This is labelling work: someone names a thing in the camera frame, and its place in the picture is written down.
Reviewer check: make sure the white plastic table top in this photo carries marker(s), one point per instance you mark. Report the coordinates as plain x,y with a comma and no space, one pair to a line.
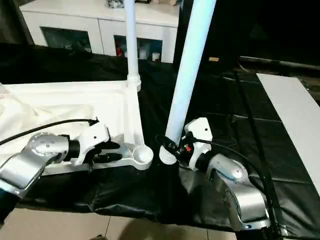
65,105

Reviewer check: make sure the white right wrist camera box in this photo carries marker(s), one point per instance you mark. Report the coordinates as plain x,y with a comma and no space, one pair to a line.
200,135

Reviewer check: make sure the small yellow label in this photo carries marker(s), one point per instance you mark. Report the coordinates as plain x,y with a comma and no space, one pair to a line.
213,59

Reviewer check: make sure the black cabinet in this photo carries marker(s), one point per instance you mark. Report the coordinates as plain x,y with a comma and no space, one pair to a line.
260,27

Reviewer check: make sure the white sideboard with glass doors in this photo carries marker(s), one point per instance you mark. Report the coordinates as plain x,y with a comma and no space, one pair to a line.
90,20

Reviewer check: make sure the grey curtain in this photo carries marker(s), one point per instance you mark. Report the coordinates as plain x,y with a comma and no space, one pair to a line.
12,20

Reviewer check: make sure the shiny silver ornament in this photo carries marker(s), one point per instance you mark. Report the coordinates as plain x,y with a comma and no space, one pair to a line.
116,3

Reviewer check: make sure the black mat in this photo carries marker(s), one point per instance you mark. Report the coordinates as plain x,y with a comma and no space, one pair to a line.
240,115

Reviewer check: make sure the white plastic table leg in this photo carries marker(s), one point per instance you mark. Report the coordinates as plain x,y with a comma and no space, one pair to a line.
132,40
189,65

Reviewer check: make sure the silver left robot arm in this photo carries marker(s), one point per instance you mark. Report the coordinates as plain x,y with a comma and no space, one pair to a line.
30,160

